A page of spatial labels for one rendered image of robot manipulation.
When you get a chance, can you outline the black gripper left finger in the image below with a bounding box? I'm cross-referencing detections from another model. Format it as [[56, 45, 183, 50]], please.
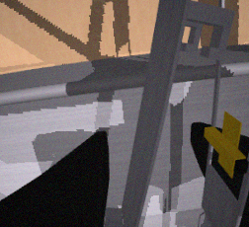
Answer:
[[0, 130, 110, 227]]

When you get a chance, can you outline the grey metal roasting tin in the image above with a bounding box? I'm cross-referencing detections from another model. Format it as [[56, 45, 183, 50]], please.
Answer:
[[0, 43, 249, 227]]

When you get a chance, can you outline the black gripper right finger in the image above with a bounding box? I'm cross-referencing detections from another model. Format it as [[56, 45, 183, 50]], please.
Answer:
[[190, 122, 249, 227]]

